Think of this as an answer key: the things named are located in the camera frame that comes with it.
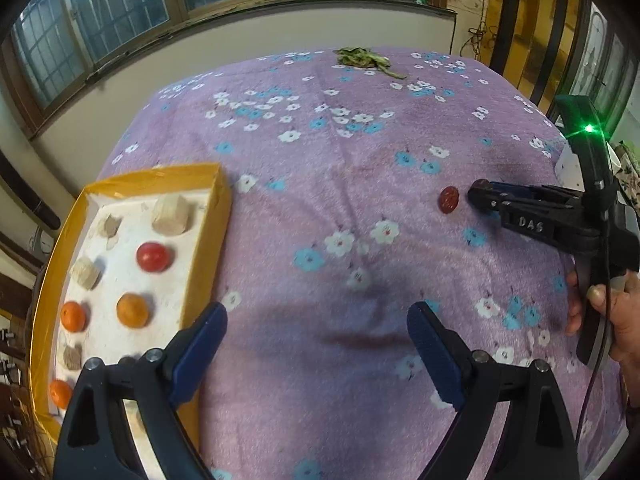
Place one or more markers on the red tomato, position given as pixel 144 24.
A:
pixel 154 256

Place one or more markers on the yellow taped foam tray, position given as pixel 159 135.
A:
pixel 125 280

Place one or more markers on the person's right hand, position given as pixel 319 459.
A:
pixel 625 315

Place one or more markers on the wooden chair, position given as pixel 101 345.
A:
pixel 15 290

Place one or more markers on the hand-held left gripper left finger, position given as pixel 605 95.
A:
pixel 200 350

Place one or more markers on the barred window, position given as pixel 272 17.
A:
pixel 125 5

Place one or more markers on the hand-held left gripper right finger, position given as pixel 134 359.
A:
pixel 432 355

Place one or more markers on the dull orange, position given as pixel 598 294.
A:
pixel 133 310

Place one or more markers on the red date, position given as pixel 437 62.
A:
pixel 448 200

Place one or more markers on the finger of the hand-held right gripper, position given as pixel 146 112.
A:
pixel 480 197
pixel 540 194

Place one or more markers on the large beige wooden block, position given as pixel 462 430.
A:
pixel 171 215

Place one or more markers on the pile of green leaves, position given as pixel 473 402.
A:
pixel 362 57

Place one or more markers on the yellow wooden door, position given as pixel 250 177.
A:
pixel 530 25

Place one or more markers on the small beige block top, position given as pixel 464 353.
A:
pixel 107 226

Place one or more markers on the bright orange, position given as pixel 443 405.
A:
pixel 74 316
pixel 61 393

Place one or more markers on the purple floral bedsheet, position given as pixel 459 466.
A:
pixel 325 185

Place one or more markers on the white dotted cup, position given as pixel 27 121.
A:
pixel 565 162

